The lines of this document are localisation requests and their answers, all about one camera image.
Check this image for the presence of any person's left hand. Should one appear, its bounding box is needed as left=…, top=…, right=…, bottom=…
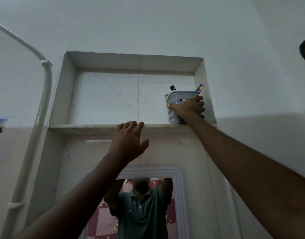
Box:
left=106, top=121, right=150, bottom=165

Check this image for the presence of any white perforated plastic basket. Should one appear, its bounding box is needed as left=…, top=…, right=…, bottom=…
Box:
left=165, top=91, right=201, bottom=124

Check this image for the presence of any white wall pipe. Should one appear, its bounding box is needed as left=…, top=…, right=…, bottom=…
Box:
left=0, top=19, right=53, bottom=239

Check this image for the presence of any person's left forearm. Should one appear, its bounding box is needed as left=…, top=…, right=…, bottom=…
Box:
left=14, top=152, right=130, bottom=239

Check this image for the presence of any marble niche shelf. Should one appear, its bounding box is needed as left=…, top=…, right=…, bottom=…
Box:
left=48, top=51, right=217, bottom=135

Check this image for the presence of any person's right forearm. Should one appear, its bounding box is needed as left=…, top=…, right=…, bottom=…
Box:
left=183, top=114, right=305, bottom=239

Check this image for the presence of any white framed mirror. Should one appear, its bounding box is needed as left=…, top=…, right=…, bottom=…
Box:
left=78, top=164, right=192, bottom=239

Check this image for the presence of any person's right hand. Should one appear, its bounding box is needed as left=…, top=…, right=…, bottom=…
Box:
left=167, top=96, right=205, bottom=120

